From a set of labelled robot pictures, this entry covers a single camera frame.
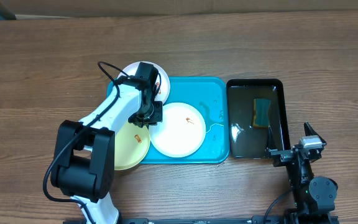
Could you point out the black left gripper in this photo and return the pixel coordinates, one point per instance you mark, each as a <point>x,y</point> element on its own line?
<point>157,118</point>

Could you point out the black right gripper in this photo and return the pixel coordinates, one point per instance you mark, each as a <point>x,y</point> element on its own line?
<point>291,153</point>

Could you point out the pink plate with ketchup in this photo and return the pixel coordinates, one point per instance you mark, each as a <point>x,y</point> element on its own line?
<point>162,81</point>

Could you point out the white plate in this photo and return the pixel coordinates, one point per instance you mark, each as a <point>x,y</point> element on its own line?
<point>181,132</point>

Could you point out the green yellow sponge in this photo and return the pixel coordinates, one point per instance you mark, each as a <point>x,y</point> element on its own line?
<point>261,113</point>

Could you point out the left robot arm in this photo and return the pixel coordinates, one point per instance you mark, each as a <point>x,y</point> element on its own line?
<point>82,169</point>

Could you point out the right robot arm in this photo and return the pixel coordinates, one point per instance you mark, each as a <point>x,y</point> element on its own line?
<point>313,196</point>

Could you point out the black water tray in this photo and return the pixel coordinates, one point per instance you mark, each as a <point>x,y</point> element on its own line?
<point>247,141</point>

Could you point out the teal plastic tray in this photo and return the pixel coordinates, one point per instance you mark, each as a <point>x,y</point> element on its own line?
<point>208,96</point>

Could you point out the yellow plate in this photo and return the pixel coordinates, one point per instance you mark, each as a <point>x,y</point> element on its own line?
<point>131,146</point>

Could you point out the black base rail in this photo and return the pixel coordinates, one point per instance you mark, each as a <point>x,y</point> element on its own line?
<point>257,219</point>

